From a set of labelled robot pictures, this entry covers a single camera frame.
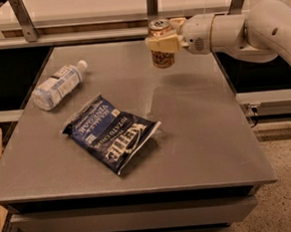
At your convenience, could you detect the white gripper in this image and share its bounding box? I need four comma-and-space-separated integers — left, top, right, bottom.
145, 14, 214, 55

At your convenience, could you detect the orange soda can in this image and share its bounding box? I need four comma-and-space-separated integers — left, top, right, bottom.
148, 19, 174, 69

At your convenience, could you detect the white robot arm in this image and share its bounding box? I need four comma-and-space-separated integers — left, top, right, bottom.
145, 0, 291, 67

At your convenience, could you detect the blue Kettle chip bag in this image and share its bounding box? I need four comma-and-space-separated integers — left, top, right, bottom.
62, 95, 160, 175

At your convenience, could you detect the clear plastic water bottle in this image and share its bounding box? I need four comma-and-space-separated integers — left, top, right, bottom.
32, 60, 88, 111

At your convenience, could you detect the grey table drawer cabinet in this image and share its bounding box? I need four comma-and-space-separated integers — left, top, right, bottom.
11, 195, 257, 232

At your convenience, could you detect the middle metal shelf bracket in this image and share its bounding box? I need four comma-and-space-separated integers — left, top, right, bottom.
146, 0, 158, 21

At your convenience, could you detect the black cable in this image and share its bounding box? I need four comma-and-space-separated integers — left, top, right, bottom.
249, 105, 261, 128

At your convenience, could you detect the left metal shelf bracket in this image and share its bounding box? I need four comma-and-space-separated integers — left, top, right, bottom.
9, 0, 39, 43

